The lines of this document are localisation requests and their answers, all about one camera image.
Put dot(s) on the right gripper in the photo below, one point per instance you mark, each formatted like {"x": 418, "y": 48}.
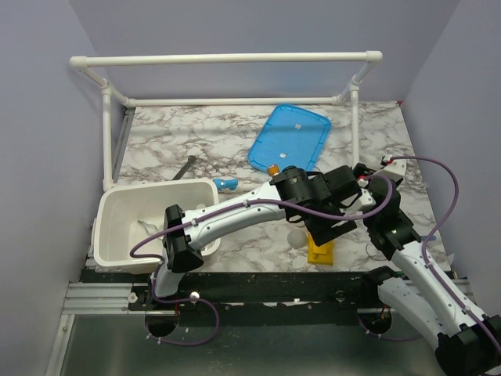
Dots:
{"x": 361, "y": 168}

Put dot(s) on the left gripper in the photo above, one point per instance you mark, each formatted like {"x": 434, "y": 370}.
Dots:
{"x": 322, "y": 233}

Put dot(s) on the yellow test tube rack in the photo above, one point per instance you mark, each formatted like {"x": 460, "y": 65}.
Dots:
{"x": 320, "y": 255}

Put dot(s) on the blue plastic bin lid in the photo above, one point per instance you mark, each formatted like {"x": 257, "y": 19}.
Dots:
{"x": 292, "y": 136}

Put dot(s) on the metal crucible tongs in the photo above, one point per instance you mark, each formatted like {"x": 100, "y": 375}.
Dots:
{"x": 150, "y": 229}

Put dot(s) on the white plastic bin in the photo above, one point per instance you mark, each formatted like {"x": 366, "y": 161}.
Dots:
{"x": 116, "y": 230}

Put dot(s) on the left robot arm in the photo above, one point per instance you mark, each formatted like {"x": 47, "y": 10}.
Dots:
{"x": 191, "y": 231}

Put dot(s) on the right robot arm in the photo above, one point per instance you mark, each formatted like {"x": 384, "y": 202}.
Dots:
{"x": 465, "y": 340}

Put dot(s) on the frosted watch glass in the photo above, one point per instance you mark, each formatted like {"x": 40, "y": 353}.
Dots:
{"x": 297, "y": 239}

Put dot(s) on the black metal rod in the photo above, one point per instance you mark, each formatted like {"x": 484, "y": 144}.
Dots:
{"x": 184, "y": 169}

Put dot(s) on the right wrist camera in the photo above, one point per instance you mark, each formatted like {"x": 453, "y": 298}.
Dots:
{"x": 392, "y": 168}

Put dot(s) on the orange hose connector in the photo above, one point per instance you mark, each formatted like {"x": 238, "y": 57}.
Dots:
{"x": 273, "y": 170}

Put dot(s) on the blue hose nozzle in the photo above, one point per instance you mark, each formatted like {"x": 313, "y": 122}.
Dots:
{"x": 226, "y": 185}

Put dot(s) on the black mounting rail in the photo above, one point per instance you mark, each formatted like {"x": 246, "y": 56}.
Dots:
{"x": 235, "y": 299}

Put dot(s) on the white PVC pipe frame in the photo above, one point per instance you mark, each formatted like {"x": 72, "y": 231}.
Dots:
{"x": 350, "y": 93}

